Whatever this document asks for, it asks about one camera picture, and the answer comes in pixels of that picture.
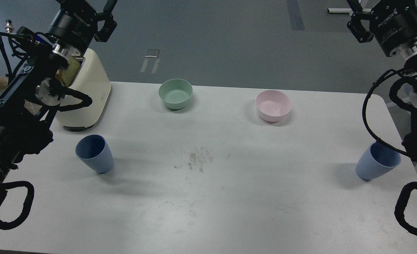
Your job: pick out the green bowl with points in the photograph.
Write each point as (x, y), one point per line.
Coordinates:
(176, 94)

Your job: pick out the white table leg base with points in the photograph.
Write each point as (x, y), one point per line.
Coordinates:
(340, 10)

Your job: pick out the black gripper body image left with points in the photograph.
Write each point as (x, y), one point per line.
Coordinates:
(75, 24)

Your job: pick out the pink bowl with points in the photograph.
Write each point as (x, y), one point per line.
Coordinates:
(272, 105)

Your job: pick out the light blue cup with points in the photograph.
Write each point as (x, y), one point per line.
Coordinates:
(376, 161)

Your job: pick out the cream toaster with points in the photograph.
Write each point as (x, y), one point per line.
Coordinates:
(93, 81)

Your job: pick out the bread slice in toaster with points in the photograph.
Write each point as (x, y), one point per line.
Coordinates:
(67, 76)

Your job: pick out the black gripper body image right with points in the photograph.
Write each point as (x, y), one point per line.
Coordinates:
(394, 24)

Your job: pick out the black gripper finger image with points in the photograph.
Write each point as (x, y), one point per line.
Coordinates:
(355, 25)
(109, 25)

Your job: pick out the dark blue cup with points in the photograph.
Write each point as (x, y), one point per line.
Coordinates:
(93, 150)

